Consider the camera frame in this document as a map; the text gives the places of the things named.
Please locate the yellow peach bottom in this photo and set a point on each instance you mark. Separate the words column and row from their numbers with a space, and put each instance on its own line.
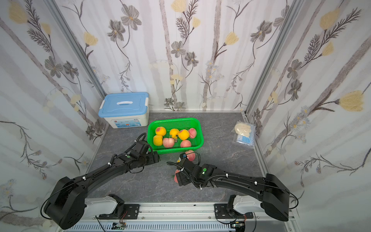
column 184, row 135

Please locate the small green circuit board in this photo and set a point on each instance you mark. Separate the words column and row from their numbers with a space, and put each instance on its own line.
column 118, row 226

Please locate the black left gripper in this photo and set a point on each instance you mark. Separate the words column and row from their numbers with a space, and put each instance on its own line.
column 152, row 160

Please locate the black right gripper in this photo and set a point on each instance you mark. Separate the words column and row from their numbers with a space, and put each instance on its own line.
column 183, row 170

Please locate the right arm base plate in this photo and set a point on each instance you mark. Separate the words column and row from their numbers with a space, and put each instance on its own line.
column 221, row 211

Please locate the yellow peach with red blush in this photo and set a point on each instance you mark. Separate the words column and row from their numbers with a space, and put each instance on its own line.
column 160, row 131

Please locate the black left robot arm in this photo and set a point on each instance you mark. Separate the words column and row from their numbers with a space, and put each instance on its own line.
column 67, row 202

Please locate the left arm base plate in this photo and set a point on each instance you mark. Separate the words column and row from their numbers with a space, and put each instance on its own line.
column 122, row 211

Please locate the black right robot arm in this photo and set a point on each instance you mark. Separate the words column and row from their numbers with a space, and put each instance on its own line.
column 272, row 194

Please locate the blue face mask pack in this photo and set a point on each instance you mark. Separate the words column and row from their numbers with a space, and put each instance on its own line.
column 244, row 141

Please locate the pink peach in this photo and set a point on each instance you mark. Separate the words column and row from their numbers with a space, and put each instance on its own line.
column 191, row 155
column 185, row 144
column 175, row 176
column 168, row 142
column 192, row 133

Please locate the clear bag of white gloves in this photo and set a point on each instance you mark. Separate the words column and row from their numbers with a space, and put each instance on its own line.
column 244, row 129

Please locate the green plastic perforated basket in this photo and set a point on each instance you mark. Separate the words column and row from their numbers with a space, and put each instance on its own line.
column 180, row 124

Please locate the blue lid storage box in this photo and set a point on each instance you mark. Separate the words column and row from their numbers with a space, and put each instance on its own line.
column 125, row 110

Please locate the aluminium front rail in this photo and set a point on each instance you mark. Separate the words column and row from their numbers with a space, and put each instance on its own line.
column 198, row 211

